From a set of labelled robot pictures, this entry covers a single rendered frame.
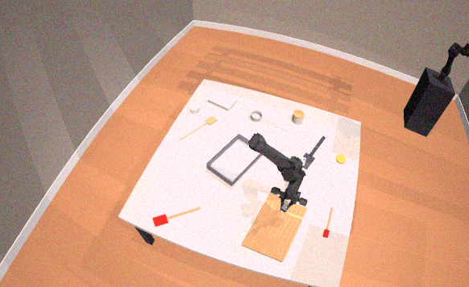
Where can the light wooden board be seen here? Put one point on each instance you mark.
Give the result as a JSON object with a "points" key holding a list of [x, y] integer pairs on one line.
{"points": [[273, 231]]}

